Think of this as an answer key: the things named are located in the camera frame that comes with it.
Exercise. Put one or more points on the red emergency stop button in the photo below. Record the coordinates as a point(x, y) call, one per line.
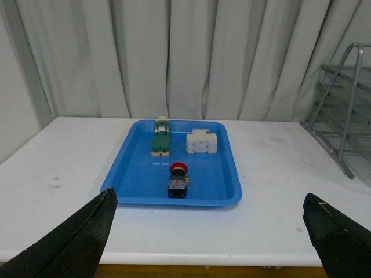
point(178, 181)

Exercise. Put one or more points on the white electrical block component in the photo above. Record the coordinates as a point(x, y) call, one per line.
point(201, 141)

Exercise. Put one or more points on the grey metal mesh rack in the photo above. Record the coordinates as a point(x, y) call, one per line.
point(340, 121)

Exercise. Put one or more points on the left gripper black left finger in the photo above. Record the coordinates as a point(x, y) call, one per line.
point(72, 249)

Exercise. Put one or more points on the blue plastic tray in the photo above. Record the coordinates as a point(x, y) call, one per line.
point(137, 177)

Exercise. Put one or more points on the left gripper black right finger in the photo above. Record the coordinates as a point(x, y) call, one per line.
point(342, 244)

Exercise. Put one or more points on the green terminal block component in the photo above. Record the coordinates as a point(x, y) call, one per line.
point(161, 139)

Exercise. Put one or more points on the white curtain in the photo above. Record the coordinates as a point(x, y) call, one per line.
point(229, 60)

